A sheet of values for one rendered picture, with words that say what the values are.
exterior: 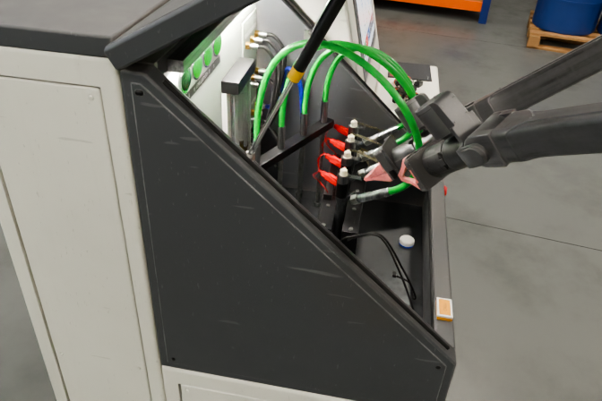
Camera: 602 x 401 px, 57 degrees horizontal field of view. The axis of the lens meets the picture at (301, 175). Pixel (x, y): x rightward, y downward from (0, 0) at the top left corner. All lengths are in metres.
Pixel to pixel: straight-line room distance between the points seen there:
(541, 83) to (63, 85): 0.82
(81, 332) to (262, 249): 0.49
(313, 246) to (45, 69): 0.49
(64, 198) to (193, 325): 0.34
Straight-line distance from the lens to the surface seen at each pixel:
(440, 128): 0.91
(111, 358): 1.30
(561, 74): 1.12
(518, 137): 0.81
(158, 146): 0.89
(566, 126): 0.76
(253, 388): 1.23
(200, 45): 0.97
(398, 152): 1.16
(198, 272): 1.02
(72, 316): 1.25
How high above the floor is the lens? 1.77
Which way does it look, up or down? 33 degrees down
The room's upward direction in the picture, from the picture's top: 3 degrees clockwise
